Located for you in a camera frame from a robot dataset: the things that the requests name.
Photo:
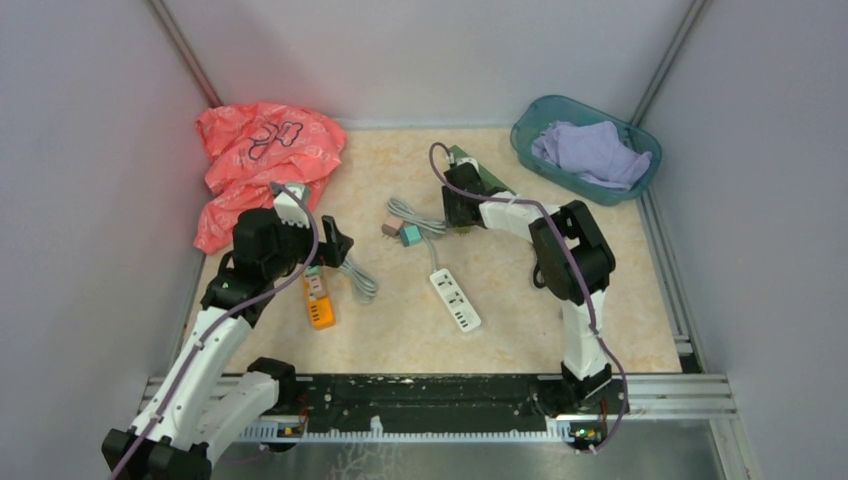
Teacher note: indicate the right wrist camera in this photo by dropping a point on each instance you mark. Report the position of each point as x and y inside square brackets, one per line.
[458, 160]

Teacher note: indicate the green power strip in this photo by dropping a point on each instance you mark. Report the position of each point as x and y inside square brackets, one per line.
[489, 180]

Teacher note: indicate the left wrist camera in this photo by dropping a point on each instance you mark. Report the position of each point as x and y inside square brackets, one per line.
[290, 201]

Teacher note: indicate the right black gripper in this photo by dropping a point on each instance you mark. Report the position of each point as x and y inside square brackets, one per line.
[452, 217]

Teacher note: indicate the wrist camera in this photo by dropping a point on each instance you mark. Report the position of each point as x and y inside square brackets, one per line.
[458, 160]
[290, 201]

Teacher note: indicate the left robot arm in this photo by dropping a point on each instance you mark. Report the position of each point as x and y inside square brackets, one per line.
[182, 432]

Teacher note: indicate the teal plug adapter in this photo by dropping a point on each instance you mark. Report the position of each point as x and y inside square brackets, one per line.
[410, 235]

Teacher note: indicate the orange power strip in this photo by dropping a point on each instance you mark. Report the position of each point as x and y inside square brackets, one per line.
[320, 311]

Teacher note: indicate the lavender cloth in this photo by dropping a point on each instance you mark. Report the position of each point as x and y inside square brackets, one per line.
[594, 153]

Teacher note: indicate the aluminium front rail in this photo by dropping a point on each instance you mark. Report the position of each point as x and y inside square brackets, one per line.
[651, 397]

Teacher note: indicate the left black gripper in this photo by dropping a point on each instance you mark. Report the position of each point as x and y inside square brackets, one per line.
[333, 251]

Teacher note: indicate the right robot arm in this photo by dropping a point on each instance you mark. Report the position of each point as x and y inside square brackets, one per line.
[572, 256]

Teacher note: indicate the teal plastic basket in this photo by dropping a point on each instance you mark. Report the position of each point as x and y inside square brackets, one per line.
[544, 111]

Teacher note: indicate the pink patterned cloth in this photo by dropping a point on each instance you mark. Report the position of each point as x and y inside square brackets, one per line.
[250, 146]

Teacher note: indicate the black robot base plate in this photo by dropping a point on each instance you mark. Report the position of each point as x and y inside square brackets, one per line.
[451, 404]

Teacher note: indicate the white power strip with USB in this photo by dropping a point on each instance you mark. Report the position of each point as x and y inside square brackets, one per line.
[455, 300]

